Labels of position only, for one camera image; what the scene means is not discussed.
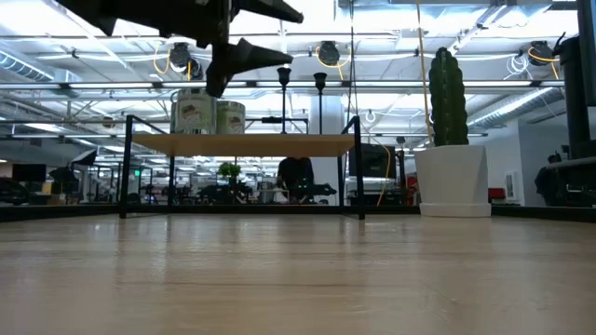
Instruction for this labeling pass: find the black hanging cable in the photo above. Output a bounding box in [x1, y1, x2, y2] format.
[346, 0, 357, 125]

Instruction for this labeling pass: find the black candlestick holder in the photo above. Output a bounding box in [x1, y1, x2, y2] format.
[277, 66, 292, 136]
[313, 72, 328, 136]

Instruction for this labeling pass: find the black-framed computer monitor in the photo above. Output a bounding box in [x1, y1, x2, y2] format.
[560, 34, 593, 160]

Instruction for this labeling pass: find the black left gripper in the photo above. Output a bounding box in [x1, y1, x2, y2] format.
[55, 0, 305, 99]

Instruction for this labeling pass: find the black studio lamp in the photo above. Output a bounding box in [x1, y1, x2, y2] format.
[69, 148, 99, 168]

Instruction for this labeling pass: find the green background plant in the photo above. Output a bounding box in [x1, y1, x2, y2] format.
[217, 161, 243, 187]

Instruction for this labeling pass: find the person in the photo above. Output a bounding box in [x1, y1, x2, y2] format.
[277, 156, 316, 205]
[534, 151, 567, 207]

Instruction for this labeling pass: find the green cactus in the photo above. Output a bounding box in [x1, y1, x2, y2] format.
[427, 46, 469, 148]

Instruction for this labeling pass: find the white hexagonal planter pot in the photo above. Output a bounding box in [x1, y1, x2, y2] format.
[413, 144, 494, 219]

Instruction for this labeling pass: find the wooden shelf with black legs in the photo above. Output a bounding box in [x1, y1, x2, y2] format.
[118, 114, 367, 221]

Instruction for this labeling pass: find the yellow hanging cable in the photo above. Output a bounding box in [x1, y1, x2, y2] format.
[415, 0, 437, 146]

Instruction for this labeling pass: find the small black background monitor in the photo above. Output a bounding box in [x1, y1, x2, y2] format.
[11, 163, 47, 183]

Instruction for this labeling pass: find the silver labelled candle tin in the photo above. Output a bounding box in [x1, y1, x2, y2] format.
[216, 100, 247, 136]
[169, 87, 219, 136]

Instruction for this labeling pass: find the black background screen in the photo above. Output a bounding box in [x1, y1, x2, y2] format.
[347, 142, 398, 179]

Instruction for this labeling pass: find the black aluminium table frame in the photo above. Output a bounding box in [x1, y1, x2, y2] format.
[0, 203, 596, 223]

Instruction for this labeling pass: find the yellow background cable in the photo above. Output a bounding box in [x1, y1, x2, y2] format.
[375, 143, 392, 207]

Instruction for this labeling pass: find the black ceiling cable reel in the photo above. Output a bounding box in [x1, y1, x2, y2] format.
[316, 40, 344, 67]
[168, 41, 205, 81]
[527, 40, 560, 80]

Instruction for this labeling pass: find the grey desk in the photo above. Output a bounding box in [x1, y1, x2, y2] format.
[547, 156, 596, 208]

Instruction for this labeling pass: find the red cabinet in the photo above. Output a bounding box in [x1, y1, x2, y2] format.
[406, 172, 419, 207]

